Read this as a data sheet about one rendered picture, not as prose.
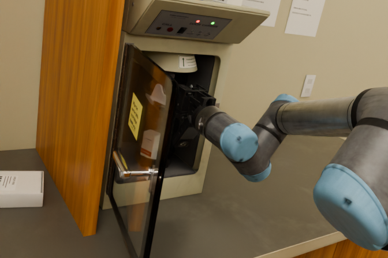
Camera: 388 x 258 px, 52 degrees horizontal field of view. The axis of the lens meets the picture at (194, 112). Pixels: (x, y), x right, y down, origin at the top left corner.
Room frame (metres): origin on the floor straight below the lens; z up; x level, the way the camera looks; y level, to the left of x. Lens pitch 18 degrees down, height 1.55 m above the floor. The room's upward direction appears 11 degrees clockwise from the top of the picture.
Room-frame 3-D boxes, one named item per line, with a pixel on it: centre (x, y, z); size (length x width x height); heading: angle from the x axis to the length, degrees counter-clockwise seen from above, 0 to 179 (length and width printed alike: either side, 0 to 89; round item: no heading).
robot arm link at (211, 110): (0.89, -0.04, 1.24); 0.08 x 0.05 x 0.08; 126
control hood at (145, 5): (0.95, 0.02, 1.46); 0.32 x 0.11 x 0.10; 126
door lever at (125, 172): (0.68, 0.10, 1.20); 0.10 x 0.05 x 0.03; 26
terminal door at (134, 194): (0.76, 0.10, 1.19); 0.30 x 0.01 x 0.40; 26
